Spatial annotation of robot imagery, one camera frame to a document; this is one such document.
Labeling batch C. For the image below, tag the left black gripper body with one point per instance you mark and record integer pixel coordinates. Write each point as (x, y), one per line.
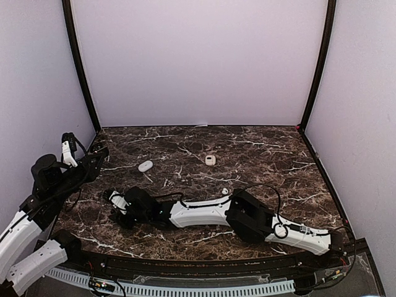
(62, 190)

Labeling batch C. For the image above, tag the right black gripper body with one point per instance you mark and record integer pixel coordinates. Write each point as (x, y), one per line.
(143, 216)

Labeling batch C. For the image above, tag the beige gold-rimmed charging case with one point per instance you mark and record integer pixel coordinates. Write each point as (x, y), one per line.
(210, 160)

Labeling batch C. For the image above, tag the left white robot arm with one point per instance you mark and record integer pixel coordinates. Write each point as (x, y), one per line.
(33, 218)

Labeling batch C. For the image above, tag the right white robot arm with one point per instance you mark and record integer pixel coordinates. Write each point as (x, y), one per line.
(250, 219)

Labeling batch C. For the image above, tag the white oval charging case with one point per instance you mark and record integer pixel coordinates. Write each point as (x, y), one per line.
(145, 166)

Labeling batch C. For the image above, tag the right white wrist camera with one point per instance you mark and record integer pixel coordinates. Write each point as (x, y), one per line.
(116, 199)

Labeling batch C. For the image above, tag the white slotted cable duct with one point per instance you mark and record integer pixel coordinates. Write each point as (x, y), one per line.
(151, 286)

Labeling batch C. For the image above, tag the left black frame post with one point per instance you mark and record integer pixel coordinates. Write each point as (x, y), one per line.
(78, 64)

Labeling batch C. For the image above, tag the black frame post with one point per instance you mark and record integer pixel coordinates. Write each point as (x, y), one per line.
(322, 56)
(78, 64)

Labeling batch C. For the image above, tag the black front table rail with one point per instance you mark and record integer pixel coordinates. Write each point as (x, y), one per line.
(128, 267)

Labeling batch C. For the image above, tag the right black frame post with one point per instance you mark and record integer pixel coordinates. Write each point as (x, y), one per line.
(322, 56)

